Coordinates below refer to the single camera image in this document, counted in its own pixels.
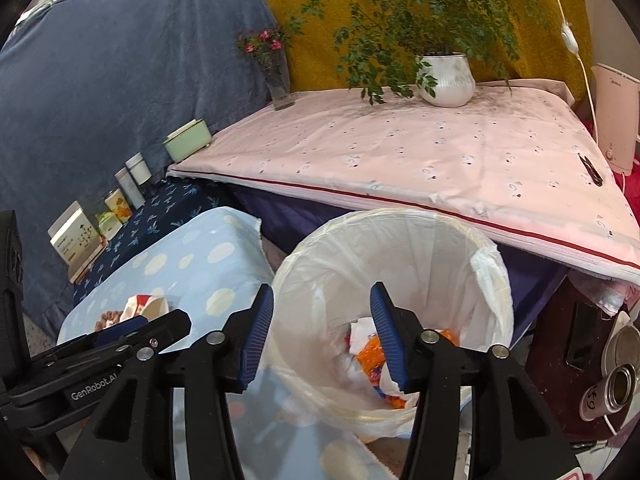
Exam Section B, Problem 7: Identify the black hair clip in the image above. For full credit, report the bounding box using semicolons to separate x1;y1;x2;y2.
578;154;603;186

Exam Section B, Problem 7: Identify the glass vase with flowers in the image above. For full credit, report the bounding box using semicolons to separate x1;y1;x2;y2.
238;27;295;110

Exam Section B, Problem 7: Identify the white green small box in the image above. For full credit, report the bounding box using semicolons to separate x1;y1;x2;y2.
96;211;122;240

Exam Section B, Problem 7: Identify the white potted green plant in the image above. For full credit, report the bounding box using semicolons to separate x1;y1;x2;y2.
284;0;548;104

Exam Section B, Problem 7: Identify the white card box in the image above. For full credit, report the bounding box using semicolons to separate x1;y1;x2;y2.
48;200;106;284

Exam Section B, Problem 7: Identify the blue velvet backdrop cloth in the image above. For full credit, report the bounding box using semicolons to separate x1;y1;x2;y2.
1;0;273;336

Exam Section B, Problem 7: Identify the yellow backdrop cloth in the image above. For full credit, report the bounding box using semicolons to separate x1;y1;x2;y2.
267;0;592;100

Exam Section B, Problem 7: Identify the white lamp cable with switch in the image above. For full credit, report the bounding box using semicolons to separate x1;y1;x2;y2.
537;0;601;146

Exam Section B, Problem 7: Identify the orange printed small box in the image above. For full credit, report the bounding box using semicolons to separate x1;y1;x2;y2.
104;188;134;224

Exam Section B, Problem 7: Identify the white paper towel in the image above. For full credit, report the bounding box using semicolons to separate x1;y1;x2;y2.
347;318;376;359

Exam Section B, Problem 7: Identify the pink bed sheet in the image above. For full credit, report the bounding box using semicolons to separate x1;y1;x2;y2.
169;80;639;284

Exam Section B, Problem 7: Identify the light blue patterned tablecloth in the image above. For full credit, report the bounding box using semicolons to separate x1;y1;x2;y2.
58;207;392;479

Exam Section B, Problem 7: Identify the white jar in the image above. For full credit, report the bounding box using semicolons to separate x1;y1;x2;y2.
126;153;152;186

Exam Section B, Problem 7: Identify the pink electric kettle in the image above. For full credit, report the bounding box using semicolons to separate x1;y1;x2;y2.
591;64;639;177

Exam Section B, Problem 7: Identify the mint green tissue box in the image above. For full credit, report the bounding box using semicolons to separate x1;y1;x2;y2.
163;119;213;162

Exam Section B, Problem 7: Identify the white tall bottle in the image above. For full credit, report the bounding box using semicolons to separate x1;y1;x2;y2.
115;168;145;209

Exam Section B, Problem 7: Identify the white lined trash bin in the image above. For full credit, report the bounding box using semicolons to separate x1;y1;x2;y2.
267;208;514;439

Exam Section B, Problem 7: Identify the navy floral cloth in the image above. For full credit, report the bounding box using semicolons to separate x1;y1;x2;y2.
73;178;242;306

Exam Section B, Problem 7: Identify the metal can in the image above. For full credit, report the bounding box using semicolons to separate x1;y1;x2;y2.
579;364;637;422

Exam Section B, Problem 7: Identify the orange plastic bag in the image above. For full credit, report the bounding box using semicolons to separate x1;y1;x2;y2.
354;327;461;410

